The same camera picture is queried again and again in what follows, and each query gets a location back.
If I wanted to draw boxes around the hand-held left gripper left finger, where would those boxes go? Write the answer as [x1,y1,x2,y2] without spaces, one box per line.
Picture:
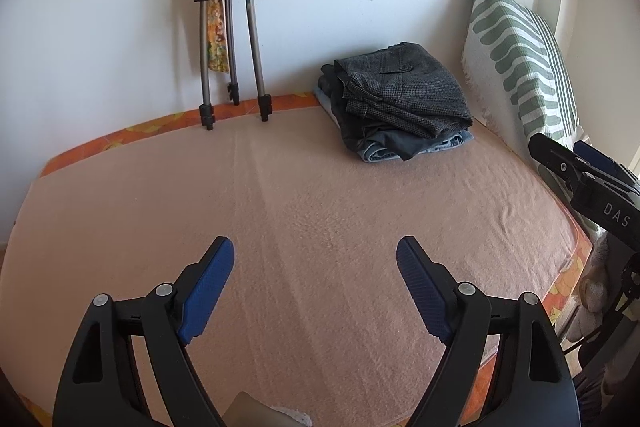
[52,235,236,427]

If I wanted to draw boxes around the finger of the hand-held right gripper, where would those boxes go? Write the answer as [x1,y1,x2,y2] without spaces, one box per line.
[572,139,640,198]
[528,133,596,188]

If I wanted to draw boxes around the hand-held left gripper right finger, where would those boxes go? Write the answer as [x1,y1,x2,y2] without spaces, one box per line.
[396,235,583,427]

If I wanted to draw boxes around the grey tweed pants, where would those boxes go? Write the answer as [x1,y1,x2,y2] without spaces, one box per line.
[332,42,473,138]

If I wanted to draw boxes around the dark grey folded pants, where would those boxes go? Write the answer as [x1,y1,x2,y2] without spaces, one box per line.
[367,129,441,162]

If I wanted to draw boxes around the black folded pants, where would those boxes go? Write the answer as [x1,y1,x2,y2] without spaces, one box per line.
[320,63,366,152]

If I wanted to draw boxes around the white fuzzy cloth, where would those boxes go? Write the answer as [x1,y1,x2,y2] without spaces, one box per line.
[580,252,608,313]

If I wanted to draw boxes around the blue folded jeans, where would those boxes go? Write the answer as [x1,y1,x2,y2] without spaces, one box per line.
[314,87,473,164]

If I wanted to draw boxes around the green white striped pillow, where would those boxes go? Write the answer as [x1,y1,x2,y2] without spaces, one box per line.
[460,0,601,238]

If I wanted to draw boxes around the pink blanket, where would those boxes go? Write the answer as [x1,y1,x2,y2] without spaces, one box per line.
[0,104,581,423]

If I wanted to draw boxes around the metal tripod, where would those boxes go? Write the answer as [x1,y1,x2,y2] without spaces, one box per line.
[193,0,273,131]

